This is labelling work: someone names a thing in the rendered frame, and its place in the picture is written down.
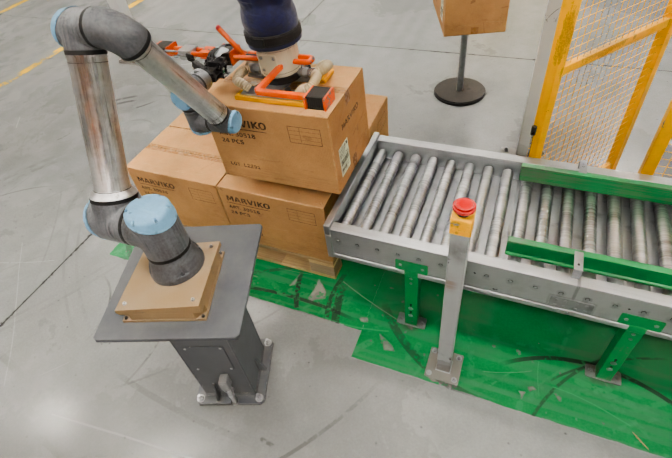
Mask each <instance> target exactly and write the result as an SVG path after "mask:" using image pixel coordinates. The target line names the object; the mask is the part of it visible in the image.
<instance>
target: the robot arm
mask: <svg viewBox="0 0 672 458"><path fill-rule="evenodd" d="M50 29H51V33H52V36H53V38H54V40H55V41H56V42H58V44H59V45H60V46H62V47H63V49H64V54H65V57H66V58H67V63H68V68H69V73H70V77H71V82H72V87H73V92H74V96H75V101H76V106H77V111H78V115H79V120H80V125H81V130H82V134H83V139H84V144H85V149H86V154H87V158H88V163H89V168H90V173H91V177H92V182H93V187H94V190H93V191H92V193H91V194H90V195H89V202H88V203H87V204H86V205H85V207H84V211H83V222H84V223H85V227H86V228H87V230H88V231H89V232H90V233H91V234H93V235H95V236H98V237H99V238H102V239H105V240H111V241H115V242H119V243H123V244H127V245H131V246H135V247H139V248H141V249H142V250H143V252H144V254H145V255H146V257H147V259H148V260H149V272H150V275H151V277H152V279H153V280H154V282H156V283H157V284H159V285H162V286H175V285H178V284H181V283H184V282H186V281H188V280H189V279H191V278H192V277H194V276H195V275H196V274H197V273H198V272H199V271H200V269H201V268H202V266H203V264H204V261H205V255H204V252H203V250H202V249H201V247H200V246H199V245H198V244H196V243H195V242H194V241H192V240H191V239H190V238H189V236H188V234H187V232H186V230H185V228H184V226H183V224H182V222H181V220H180V218H179V216H178V214H177V212H176V209H175V207H174V206H173V205H172V203H171V202H170V200H169V199H168V198H166V197H165V196H161V195H159V194H148V195H144V196H141V198H140V199H139V194H138V189H137V188H135V187H134V186H132V185H131V184H130V180H129V174H128V168H127V163H126V157H125V152H124V146H123V141H122V135H121V129H120V124H119V118H118V113H117V107H116V102H115V96H114V90H113V85H112V79H111V74H110V68H109V62H108V57H107V56H108V51H109V52H112V53H114V54H115V55H117V56H119V57H120V58H121V59H123V60H124V61H127V62H132V61H133V62H135V63H136V64H137V65H138V66H140V67H141V68H142V69H143V70H145V71H146V72H147V73H148V74H150V75H151V76H152V77H153V78H155V79H156V80H157V81H158V82H160V83H161V84H162V85H164V86H165V87H166V88H167V89H169V90H170V91H171V95H170V96H171V100H172V102H173V104H174V105H175V106H176V107H177V108H178V109H180V110H182V111H183V113H184V115H185V117H186V120H187V122H188V124H189V127H190V129H191V130H192V132H193V133H194V134H196V135H199V136H202V135H207V134H209V133H211V132H222V133H229V134H235V133H237V132H238V131H239V130H240V128H241V125H242V116H241V114H240V112H239V111H236V110H230V109H229V108H228V107H227V106H225V105H224V104H223V103H221V102H220V101H219V100H218V99H217V98H216V97H214V96H213V95H212V94H211V93H210V92H209V91H208V90H209V89H210V88H211V86H212V84H213V83H212V82H215V83H216V82H217V81H218V80H219V79H220V78H221V79H225V78H226V77H227V76H228V75H229V74H230V73H231V72H228V71H227V69H228V68H233V67H234V66H231V65H227V63H228V62H227V59H226V57H221V55H222V54H223V53H226V52H228V51H229V49H227V48H225V46H226V44H223V45H220V46H217V47H215V48H213V49H212V50H210V52H209V53H208V55H207V57H206V59H205V62H204V64H205V65H203V64H202V63H200V62H199V61H198V60H194V61H192V67H193V69H194V71H192V72H191V73H190V74H189V73H188V72H187V71H186V70H184V69H183V68H182V67H181V66H180V65H179V64H178V63H177V62H176V61H174V60H173V59H172V58H171V57H170V56H169V55H168V54H167V53H166V52H164V51H163V50H162V49H161V48H160V47H159V46H158V45H157V44H156V43H154V42H153V41H152V40H151V39H152V37H151V33H150V32H149V30H148V29H147V28H145V27H144V26H143V25H142V24H141V23H139V22H138V21H136V20H135V19H133V18H131V17H130V16H128V15H126V14H124V13H122V12H119V11H117V10H114V9H111V8H108V7H104V6H69V7H64V8H61V9H59V10H58V11H56V13H55V14H54V15H53V17H52V19H51V24H50ZM223 73H224V74H223ZM225 74H227V75H226V76H224V75H225Z"/></svg>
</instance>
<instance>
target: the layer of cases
mask: <svg viewBox="0 0 672 458"><path fill-rule="evenodd" d="M365 98H366V108H367V118H368V128H369V139H371V137H372V135H373V134H374V132H379V133H380V135H384V136H389V133H388V100H387V96H381V95H373V94H365ZM127 168H128V173H129V175H130V176H131V178H132V180H133V182H134V184H135V185H136V187H137V189H138V191H139V193H140V195H141V196H144V195H148V194H159V195H161V196H165V197H166V198H168V199H169V200H170V202H171V203H172V205H173V206H174V207H175V209H176V212H177V214H178V216H179V218H180V220H181V222H182V224H183V225H187V226H191V227H197V226H220V225H242V224H261V225H262V227H263V229H262V233H261V238H260V243H259V244H262V245H266V246H270V247H274V248H278V249H282V250H286V251H290V252H294V253H298V254H302V255H306V256H310V257H314V258H317V259H321V260H325V261H329V262H333V260H334V258H335V257H330V256H328V250H327V245H326V239H325V234H324V228H323V224H324V223H325V221H326V219H327V217H328V215H329V214H330V212H331V210H332V208H333V206H334V204H335V203H336V201H337V199H338V197H339V195H340V194H335V193H330V192H324V191H319V190H313V189H307V188H302V187H296V186H291V185H285V184H280V183H274V182H269V181H263V180H258V179H252V178H247V177H241V176H235V175H230V174H227V172H226V170H225V167H224V165H223V162H222V159H221V157H220V154H219V151H218V149H217V146H216V144H215V141H214V138H213V136H212V133H209V134H207V135H202V136H199V135H196V134H194V133H193V132H192V130H191V129H190V127H189V124H188V122H187V120H186V117H185V115H184V113H181V114H180V115H179V116H178V117H177V118H176V119H175V120H174V121H173V122H172V123H171V124H170V125H169V126H168V127H167V128H166V129H165V130H163V131H162V132H161V133H160V134H159V135H158V136H157V137H156V138H155V139H154V140H153V141H152V142H151V143H150V144H149V145H148V146H147V147H146V148H144V149H143V150H142V151H141V152H140V153H139V154H138V155H137V156H136V157H135V158H134V159H133V160H132V161H131V162H130V163H129V164H128V165H127Z"/></svg>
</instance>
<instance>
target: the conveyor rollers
mask: <svg viewBox="0 0 672 458"><path fill-rule="evenodd" d="M386 155H387V151H386V150H384V149H379V150H378V152H377V154H376V156H375V158H374V160H373V162H372V164H371V166H370V167H369V169H368V171H367V173H366V175H365V177H364V179H363V181H362V183H361V185H360V187H359V189H358V191H357V193H356V194H355V196H354V198H353V200H352V202H351V204H350V206H349V208H348V210H347V212H346V214H345V216H344V218H343V220H342V221H341V223H343V224H347V225H352V224H353V222H354V220H355V218H356V216H357V214H358V212H359V210H360V208H361V206H362V204H363V202H364V200H365V198H366V196H367V194H368V192H369V190H370V188H371V186H372V184H373V182H374V180H375V178H376V176H377V174H378V172H379V170H380V168H381V166H382V163H383V161H384V159H385V157H386ZM403 157H404V154H403V153H402V152H399V151H397V152H395V154H394V156H393V158H392V160H391V162H390V164H389V166H388V169H387V171H386V173H385V175H384V177H383V179H382V181H381V183H380V185H379V187H378V189H377V192H376V194H375V196H374V198H373V200H372V202H371V204H370V206H369V208H368V210H367V212H366V215H365V217H364V219H363V221H362V223H361V225H360V227H361V228H366V229H370V230H371V228H372V226H373V223H374V221H375V219H376V217H377V215H378V212H379V210H380V208H381V206H382V204H383V201H384V199H385V197H386V195H387V193H388V190H389V188H390V186H391V184H392V182H393V179H394V177H395V175H396V173H397V171H398V168H399V166H400V164H401V162H402V160H403ZM420 160H421V157H420V156H419V155H418V154H413V155H412V157H411V159H410V161H409V163H408V166H407V168H406V170H405V173H404V175H403V177H402V179H401V182H400V184H399V186H398V189H397V191H396V193H395V195H394V198H393V200H392V202H391V205H390V207H389V209H388V211H387V214H386V216H385V218H384V221H383V223H382V225H381V227H380V230H379V232H384V233H388V234H390V233H391V231H392V228H393V226H394V223H395V221H396V219H397V216H398V214H399V211H400V209H401V206H402V204H403V202H404V199H405V197H406V194H407V192H408V190H409V187H410V185H411V182H412V180H413V177H414V175H415V173H416V170H417V168H418V165H419V163H420ZM438 162H439V161H438V159H437V158H436V157H430V158H429V160H428V163H427V165H426V168H425V170H424V173H423V175H422V178H421V180H420V183H419V186H418V188H417V191H416V193H415V196H414V198H413V201H412V203H411V206H410V208H409V211H408V213H407V216H406V218H405V221H404V223H403V226H402V229H401V231H400V234H399V236H402V237H406V238H410V237H411V235H412V232H413V229H414V227H415V224H416V221H417V219H418V216H419V213H420V211H421V208H422V205H423V203H424V200H425V197H426V194H427V192H428V189H429V186H430V184H431V181H432V178H433V176H434V173H435V170H436V168H437V165H438ZM456 165H457V163H456V162H455V161H454V160H448V161H447V163H446V166H445V168H444V171H443V174H442V177H441V180H440V182H439V185H438V188H437V191H436V194H435V197H434V199H433V202H432V205H431V208H430V211H429V214H428V216H427V219H426V222H425V225H424V228H423V231H422V233H421V236H420V239H419V240H420V241H424V242H429V243H431V241H432V238H433V235H434V232H435V229H436V226H437V223H438V220H439V217H440V214H441V211H442V207H443V204H444V201H445V198H446V195H447V192H448V189H449V186H450V183H451V180H452V177H453V174H454V171H455V168H456ZM474 170H475V165H474V164H473V163H466V164H465V167H464V170H463V173H462V176H461V179H460V183H459V186H458V189H457V192H456V196H455V199H454V201H455V200H456V199H458V198H461V197H467V194H468V191H469V187H470V184H471V180H472V177H473V173H474ZM493 173H494V168H493V167H492V166H485V167H484V169H483V173H482V176H481V180H480V184H479V187H478V191H477V195H476V199H475V203H476V205H477V207H476V216H475V222H474V227H473V230H472V234H471V239H470V246H469V251H470V252H474V251H475V247H476V243H477V239H478V235H479V231H480V226H481V222H482V218H483V214H484V210H485V206H486V202H487V198H488V194H489V189H490V185H491V181H492V177H493ZM513 174H514V172H513V171H512V170H511V169H505V170H503V173H502V177H501V182H500V186H499V191H498V195H497V200H496V204H495V209H494V213H493V217H492V222H491V226H490V231H489V235H488V240H487V244H486V249H485V253H484V255H488V256H492V257H497V254H498V249H499V244H500V239H501V234H502V229H503V224H504V219H505V214H506V209H507V204H508V199H509V194H510V189H511V184H512V179H513ZM532 184H533V182H528V181H522V180H521V186H520V192H519V197H518V203H517V208H516V214H515V219H514V225H513V230H512V236H513V237H518V238H523V239H524V236H525V230H526V223H527V217H528V210H529V204H530V197H531V191H532ZM553 187H554V186H552V185H546V184H542V188H541V195H540V202H539V210H538V217H537V225H536V232H535V239H534V241H538V242H542V243H547V242H548V233H549V224H550V215H551V206H552V197H553ZM574 200H575V189H570V188H564V187H563V193H562V205H561V216H560V227H559V238H558V246H562V247H567V248H571V247H572V231H573V216H574ZM653 204H654V214H655V224H656V234H657V245H658V255H659V265H660V267H665V268H670V269H672V233H671V225H670V217H669V209H668V205H667V204H661V203H655V202H653ZM452 212H453V208H451V212H450V215H449V218H448V221H447V224H446V228H445V231H444V234H443V237H442V241H441V244H440V245H442V246H447V247H449V241H450V233H449V227H450V218H451V215H452ZM630 212H631V232H632V252H633V261H636V262H640V263H645V264H649V263H648V251H647V238H646V225H645V212H644V201H643V200H637V199H631V198H630ZM596 241H597V193H594V192H588V191H585V195H584V218H583V240H582V251H587V252H591V253H596ZM607 256H611V257H616V258H621V259H622V243H621V209H620V197H619V196H613V195H607Z"/></svg>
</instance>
